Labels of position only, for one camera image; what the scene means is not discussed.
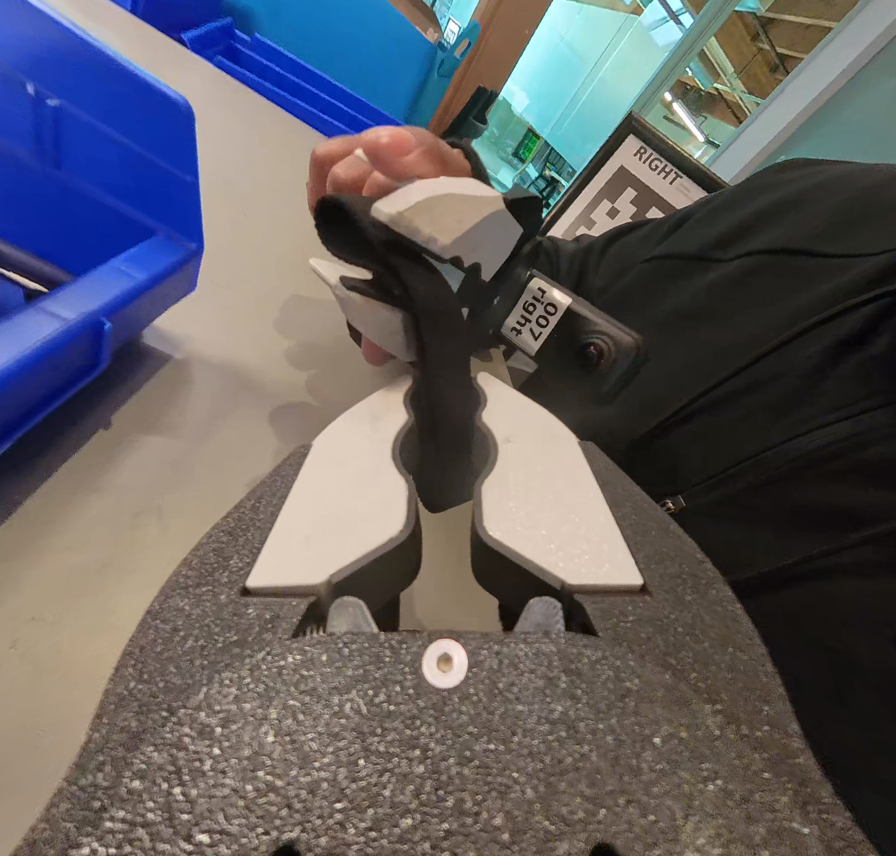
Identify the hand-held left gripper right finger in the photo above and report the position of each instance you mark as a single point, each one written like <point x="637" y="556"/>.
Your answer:
<point x="553" y="513"/>

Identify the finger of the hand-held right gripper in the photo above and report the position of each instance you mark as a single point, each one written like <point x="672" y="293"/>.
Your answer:
<point x="381" y="324"/>
<point x="455" y="222"/>

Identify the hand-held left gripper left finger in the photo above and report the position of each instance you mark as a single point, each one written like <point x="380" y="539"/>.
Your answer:
<point x="343" y="506"/>

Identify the blue plastic bin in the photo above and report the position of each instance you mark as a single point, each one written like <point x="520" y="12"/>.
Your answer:
<point x="105" y="170"/>

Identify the person's right hand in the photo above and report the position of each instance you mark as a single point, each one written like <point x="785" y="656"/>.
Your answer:
<point x="392" y="163"/>

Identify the framed marker sign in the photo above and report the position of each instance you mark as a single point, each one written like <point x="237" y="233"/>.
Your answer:
<point x="630" y="191"/>

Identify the wooden pillar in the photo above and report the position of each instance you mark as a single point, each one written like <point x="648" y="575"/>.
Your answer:
<point x="511" y="30"/>

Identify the stacked blue bins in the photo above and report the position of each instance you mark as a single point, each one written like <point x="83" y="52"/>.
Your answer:
<point x="294" y="72"/>

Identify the light blue board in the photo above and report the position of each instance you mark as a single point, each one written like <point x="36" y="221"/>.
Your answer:
<point x="336" y="23"/>

